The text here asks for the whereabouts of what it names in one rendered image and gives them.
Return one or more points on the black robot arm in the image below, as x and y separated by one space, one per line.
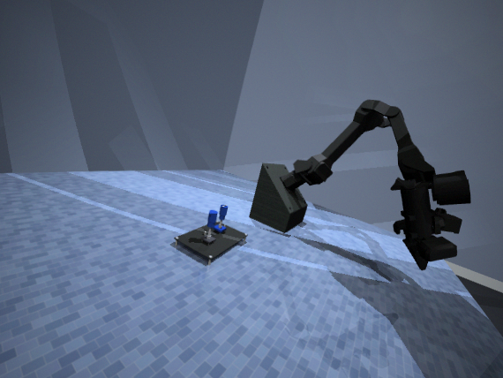
447 188

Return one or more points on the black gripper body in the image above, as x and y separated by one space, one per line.
417 227

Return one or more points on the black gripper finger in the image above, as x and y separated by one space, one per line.
408 244
422 264

